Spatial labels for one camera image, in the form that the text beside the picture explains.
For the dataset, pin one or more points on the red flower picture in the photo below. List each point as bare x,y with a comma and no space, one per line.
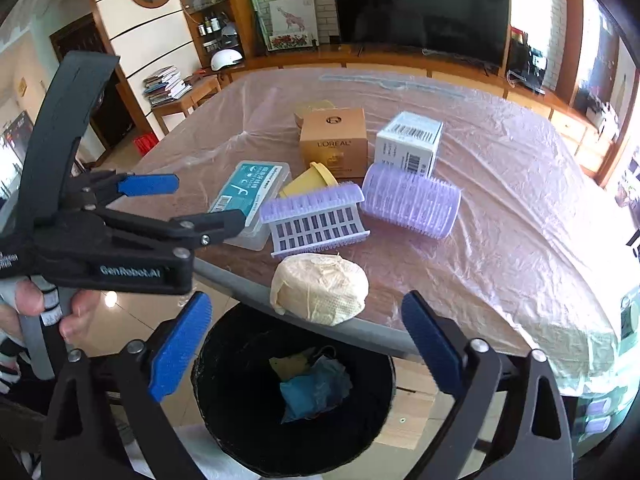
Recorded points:
292,41

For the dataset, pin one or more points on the dark wooden door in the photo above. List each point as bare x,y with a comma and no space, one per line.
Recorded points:
107,110

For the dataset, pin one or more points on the stack of books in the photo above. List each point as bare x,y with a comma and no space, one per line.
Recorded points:
165,85

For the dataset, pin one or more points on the wooden stool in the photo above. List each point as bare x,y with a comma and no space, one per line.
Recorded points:
195,95

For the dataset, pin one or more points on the blue face mask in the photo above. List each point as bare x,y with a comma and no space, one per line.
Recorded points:
312,385

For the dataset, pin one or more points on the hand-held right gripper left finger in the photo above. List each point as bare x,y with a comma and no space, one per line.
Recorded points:
180,345

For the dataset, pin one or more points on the white giraffe painting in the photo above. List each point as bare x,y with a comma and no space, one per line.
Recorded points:
292,17

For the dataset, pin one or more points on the yellow plastic cup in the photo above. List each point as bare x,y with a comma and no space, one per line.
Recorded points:
310,180

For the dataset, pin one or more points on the wooden display shelf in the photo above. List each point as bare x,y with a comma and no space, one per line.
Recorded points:
215,20

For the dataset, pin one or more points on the white barcode cardboard box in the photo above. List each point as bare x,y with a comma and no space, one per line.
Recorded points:
400,152

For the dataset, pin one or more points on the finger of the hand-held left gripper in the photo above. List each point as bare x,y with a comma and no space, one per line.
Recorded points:
215,225
150,185

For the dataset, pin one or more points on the white helmet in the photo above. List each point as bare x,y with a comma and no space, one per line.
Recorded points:
227,60

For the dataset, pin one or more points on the black trash bin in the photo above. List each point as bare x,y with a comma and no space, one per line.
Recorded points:
240,410

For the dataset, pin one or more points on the black coffee machine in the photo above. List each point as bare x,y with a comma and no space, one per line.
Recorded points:
525,62

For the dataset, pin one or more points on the yellow crumpled paper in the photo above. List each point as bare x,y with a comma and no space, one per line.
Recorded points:
287,365

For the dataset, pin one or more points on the person's left hand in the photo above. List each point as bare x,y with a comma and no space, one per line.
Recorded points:
82,310

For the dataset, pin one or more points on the purple cylindrical hair roller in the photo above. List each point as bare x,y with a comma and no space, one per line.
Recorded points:
410,200

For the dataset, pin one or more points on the clear plastic table cover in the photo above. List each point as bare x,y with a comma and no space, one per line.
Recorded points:
500,210

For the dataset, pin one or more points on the gold cardboard box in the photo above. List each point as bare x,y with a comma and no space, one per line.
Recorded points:
332,145

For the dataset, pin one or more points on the clear plastic box blue label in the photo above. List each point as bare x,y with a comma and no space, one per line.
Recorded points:
250,185

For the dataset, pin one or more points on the black flat screen television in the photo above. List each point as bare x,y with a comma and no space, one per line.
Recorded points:
415,5

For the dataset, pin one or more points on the red plastic crate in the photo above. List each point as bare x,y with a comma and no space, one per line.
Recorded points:
143,144

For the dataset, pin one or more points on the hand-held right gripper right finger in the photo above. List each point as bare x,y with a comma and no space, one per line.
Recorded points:
432,345

